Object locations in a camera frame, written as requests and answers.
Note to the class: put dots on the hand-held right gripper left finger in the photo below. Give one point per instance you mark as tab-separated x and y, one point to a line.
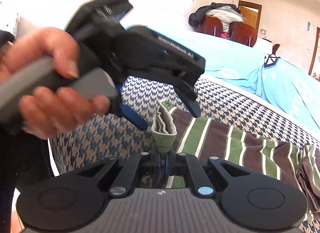
160	166

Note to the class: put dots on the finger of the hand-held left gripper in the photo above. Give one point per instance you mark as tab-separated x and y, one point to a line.
192	102
132	117

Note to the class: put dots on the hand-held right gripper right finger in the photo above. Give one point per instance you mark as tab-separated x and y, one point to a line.
168	165

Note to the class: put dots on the green brown striped t-shirt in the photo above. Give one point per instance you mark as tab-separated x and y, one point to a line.
225	142

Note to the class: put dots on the pile of clothes on chair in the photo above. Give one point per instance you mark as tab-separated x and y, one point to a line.
195	17

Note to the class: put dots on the person's left hand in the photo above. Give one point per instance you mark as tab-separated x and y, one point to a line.
62	105

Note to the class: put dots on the houndstooth seat mat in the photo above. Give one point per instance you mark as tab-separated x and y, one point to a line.
225	102

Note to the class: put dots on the blue printed sofa cover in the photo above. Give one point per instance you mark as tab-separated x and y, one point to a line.
237	60

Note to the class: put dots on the brown wooden chair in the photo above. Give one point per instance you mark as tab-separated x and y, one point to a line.
242	34
275	49
211	25

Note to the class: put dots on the red patterned cloth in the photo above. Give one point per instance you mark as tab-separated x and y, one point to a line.
224	35

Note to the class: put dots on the white cloth dining table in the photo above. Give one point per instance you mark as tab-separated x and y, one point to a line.
263	45

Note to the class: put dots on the wooden door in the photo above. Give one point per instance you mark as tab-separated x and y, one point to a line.
250	16

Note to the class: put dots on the wall switch plate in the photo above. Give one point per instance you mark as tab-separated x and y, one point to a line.
263	31

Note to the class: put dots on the wooden doorway frame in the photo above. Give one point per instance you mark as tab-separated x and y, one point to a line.
311	57

